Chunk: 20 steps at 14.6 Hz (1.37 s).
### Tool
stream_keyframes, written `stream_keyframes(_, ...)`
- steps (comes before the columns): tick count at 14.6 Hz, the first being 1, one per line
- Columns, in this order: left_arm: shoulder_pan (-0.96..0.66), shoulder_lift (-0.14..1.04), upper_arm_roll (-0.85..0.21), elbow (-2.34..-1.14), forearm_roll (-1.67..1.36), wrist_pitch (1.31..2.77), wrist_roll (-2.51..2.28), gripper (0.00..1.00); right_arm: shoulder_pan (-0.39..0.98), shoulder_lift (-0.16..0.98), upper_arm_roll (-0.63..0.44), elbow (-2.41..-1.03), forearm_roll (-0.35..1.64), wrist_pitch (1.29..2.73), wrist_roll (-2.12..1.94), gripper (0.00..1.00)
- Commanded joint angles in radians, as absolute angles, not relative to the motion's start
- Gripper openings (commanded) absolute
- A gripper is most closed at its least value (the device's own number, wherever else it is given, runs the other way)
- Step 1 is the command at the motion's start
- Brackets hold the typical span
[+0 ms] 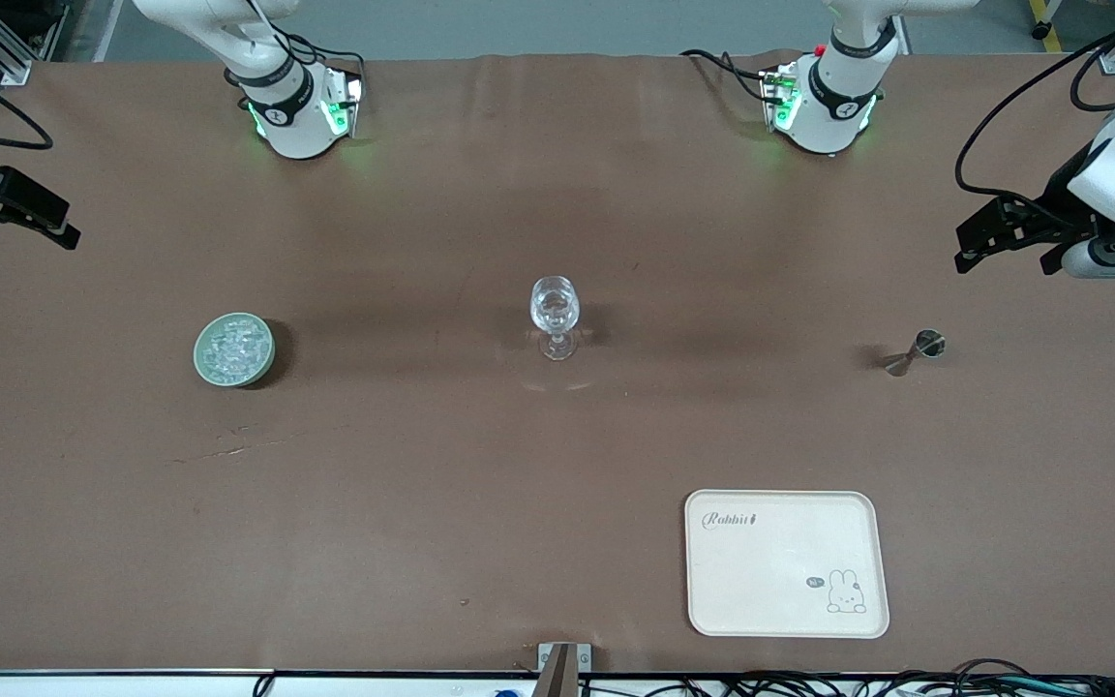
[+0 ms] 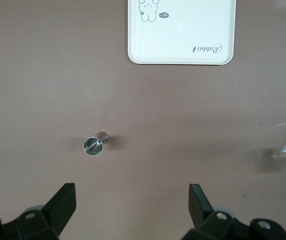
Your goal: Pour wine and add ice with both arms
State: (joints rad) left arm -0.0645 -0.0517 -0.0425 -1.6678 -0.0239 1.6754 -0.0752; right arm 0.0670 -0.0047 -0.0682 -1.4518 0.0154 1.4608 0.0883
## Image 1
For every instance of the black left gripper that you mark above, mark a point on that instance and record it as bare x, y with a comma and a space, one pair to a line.
1061, 200

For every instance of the steel double jigger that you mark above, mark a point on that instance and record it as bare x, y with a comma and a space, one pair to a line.
929, 342

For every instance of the clear ice cubes pile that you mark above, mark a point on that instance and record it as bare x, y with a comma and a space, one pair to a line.
231, 348

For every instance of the clear stemmed wine glass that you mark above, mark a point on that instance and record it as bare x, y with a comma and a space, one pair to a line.
555, 305

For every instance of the black caster wheel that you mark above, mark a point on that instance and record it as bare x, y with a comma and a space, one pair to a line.
1040, 30

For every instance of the round green bowl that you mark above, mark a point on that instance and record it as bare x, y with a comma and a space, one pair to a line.
201, 373

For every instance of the cream rabbit print tray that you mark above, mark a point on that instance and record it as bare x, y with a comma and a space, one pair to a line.
761, 590

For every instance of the brown table cover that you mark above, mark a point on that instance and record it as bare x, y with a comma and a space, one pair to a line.
422, 484

